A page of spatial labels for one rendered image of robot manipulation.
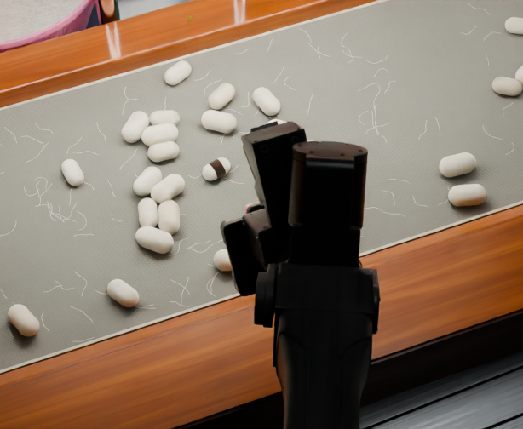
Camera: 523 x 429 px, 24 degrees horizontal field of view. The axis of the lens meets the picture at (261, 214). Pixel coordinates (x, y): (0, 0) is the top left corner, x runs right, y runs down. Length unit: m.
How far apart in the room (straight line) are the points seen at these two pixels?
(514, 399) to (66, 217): 0.48
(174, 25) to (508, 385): 0.52
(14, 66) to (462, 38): 0.49
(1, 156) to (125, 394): 0.32
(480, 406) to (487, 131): 0.29
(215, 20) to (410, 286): 0.38
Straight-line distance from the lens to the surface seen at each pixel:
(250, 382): 1.13
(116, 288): 1.19
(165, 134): 1.28
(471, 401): 1.24
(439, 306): 1.18
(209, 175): 1.25
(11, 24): 1.43
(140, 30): 1.36
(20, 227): 1.26
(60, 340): 1.19
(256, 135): 0.96
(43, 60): 1.35
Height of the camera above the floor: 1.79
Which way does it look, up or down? 58 degrees down
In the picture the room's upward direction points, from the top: straight up
